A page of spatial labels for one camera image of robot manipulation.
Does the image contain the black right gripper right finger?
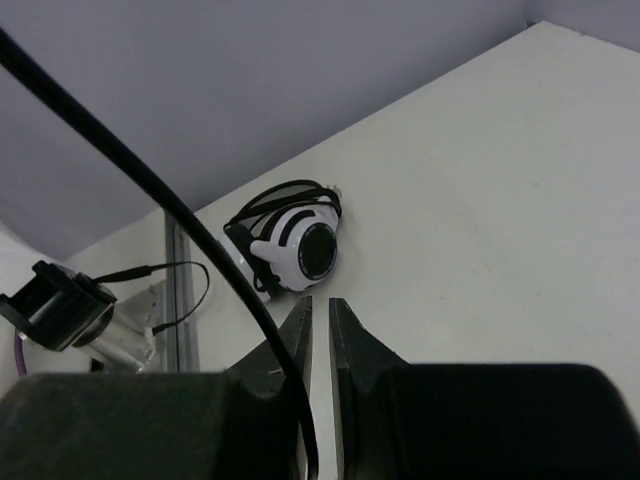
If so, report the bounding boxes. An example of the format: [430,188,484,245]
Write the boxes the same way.
[329,298,639,479]

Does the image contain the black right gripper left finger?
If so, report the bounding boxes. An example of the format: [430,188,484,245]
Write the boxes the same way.
[0,295,314,480]

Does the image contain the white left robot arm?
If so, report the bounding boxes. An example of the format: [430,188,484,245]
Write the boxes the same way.
[1,261,319,479]

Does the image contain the white black headphones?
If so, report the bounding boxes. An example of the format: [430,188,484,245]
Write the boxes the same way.
[220,179,342,303]

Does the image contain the aluminium table edge rail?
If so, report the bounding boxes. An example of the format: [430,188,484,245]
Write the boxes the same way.
[163,213,200,373]

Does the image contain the thin black base cable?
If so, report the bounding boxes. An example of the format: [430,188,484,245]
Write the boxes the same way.
[92,261,211,336]

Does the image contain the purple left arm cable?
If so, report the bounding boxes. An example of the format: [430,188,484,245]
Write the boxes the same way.
[12,333,32,375]

